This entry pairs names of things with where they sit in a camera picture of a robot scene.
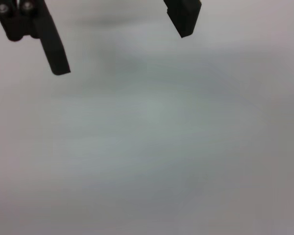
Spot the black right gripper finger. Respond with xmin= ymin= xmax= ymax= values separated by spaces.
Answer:
xmin=163 ymin=0 xmax=202 ymax=39
xmin=0 ymin=0 xmax=71 ymax=76

